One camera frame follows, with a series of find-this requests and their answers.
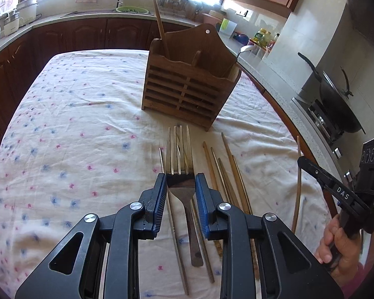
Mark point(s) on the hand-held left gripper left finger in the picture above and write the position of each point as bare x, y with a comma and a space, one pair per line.
160, 202

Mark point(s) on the person's right forearm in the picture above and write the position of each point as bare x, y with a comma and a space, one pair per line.
353, 286

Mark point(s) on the person's right hand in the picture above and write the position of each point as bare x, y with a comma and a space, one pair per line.
346, 261

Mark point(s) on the curved dark chopstick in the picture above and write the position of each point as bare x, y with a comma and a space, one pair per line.
299, 193

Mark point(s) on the large white cooking pot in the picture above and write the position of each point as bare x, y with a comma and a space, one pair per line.
27, 11

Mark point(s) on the pink container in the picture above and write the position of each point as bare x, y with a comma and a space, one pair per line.
213, 18

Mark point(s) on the metal spoon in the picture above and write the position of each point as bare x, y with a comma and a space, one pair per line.
247, 48

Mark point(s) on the wall outlet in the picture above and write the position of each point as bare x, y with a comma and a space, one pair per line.
243, 12

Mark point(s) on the black wok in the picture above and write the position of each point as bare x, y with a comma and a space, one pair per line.
339, 109

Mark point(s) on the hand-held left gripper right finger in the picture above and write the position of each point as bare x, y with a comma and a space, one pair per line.
202, 202

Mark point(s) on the metal fork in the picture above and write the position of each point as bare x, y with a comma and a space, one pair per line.
180, 182

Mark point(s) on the green colander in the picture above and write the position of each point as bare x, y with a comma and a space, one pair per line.
132, 10

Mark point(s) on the green white cutting board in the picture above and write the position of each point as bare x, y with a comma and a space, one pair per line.
229, 26

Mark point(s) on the yellow oil bottle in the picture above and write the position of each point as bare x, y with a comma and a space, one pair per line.
263, 37

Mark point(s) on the wooden utensil holder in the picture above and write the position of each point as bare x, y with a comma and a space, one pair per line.
180, 93

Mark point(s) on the blue bowl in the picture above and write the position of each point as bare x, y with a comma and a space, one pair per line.
240, 39

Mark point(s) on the long wooden chopstick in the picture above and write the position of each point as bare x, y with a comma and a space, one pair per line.
159, 21

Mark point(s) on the gas stove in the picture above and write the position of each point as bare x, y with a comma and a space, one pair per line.
322, 121

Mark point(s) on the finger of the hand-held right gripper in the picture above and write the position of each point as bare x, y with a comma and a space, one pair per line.
330, 187

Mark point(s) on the floral white tablecloth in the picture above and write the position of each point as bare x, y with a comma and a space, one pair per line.
81, 115

